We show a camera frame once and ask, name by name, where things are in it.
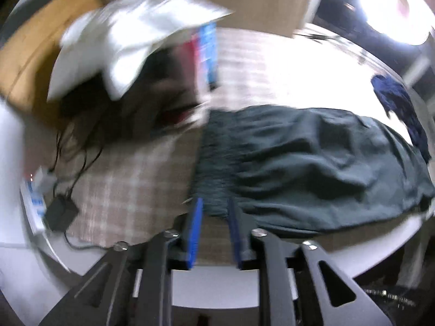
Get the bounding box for white power strip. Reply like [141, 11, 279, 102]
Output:
[20, 166, 57, 235]

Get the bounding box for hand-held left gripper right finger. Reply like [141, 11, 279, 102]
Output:
[227, 197, 396, 326]

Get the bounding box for dark green shorts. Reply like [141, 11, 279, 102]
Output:
[194, 105, 435, 233]

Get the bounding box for red folded cloth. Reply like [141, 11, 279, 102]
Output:
[159, 107, 194, 126]

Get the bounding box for white cloth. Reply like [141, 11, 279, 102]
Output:
[47, 0, 235, 102]

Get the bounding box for brown wooden board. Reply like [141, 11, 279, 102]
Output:
[0, 0, 102, 130]

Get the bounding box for navy cloth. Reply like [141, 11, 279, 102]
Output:
[370, 74, 432, 164]

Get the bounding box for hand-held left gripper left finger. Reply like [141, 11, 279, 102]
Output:
[38, 197, 204, 326]

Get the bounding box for dark clothes pile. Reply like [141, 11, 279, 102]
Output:
[59, 46, 208, 143]

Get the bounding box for black power adapter with cable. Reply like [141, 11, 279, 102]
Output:
[48, 122, 114, 250]

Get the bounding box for blue folded cloth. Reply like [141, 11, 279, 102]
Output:
[197, 22, 220, 90]

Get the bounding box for plaid bed sheet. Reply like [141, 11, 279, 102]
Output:
[64, 27, 432, 279]

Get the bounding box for wooden headboard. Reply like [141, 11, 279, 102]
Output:
[92, 0, 320, 38]

